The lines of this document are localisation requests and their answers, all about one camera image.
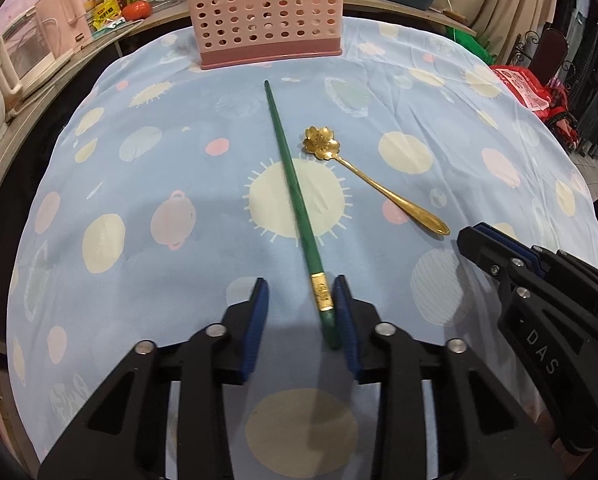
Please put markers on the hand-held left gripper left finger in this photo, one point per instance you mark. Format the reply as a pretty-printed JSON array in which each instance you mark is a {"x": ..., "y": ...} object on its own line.
[{"x": 253, "y": 330}]

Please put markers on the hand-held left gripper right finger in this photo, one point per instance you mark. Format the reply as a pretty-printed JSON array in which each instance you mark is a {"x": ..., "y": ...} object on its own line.
[{"x": 346, "y": 330}]

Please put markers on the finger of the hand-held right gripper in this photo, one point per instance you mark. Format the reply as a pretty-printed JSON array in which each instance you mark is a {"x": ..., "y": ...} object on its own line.
[
  {"x": 474, "y": 245},
  {"x": 494, "y": 232}
]

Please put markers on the green chopstick gold band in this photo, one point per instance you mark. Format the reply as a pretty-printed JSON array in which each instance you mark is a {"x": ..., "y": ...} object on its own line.
[{"x": 323, "y": 292}]

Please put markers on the gold flower spoon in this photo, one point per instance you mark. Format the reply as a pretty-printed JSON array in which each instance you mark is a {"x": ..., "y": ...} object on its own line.
[{"x": 321, "y": 142}]

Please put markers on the pink perforated utensil basket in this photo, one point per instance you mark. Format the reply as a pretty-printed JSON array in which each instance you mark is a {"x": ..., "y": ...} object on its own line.
[{"x": 264, "y": 15}]

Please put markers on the red plastic bag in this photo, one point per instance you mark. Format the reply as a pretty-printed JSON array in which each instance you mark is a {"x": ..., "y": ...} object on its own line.
[{"x": 521, "y": 87}]

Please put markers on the dark metal chair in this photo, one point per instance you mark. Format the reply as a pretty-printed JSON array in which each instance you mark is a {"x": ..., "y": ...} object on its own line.
[{"x": 544, "y": 50}]

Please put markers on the green bag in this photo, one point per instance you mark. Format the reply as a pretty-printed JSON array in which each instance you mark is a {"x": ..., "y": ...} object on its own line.
[{"x": 466, "y": 45}]

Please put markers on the blue printed tablecloth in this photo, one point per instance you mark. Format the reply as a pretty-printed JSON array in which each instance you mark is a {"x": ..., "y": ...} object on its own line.
[{"x": 129, "y": 185}]

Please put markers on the beige curtain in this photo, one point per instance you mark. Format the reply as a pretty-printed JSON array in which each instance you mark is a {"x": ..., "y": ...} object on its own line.
[{"x": 499, "y": 0}]

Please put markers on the red tomato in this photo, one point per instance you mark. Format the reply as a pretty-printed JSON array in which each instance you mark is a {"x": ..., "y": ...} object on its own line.
[{"x": 136, "y": 10}]

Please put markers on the white toaster oven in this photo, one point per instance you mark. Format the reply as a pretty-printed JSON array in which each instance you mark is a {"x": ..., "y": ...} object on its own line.
[{"x": 21, "y": 55}]

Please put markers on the pink appliance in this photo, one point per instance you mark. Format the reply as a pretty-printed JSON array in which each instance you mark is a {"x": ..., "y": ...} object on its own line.
[{"x": 64, "y": 10}]

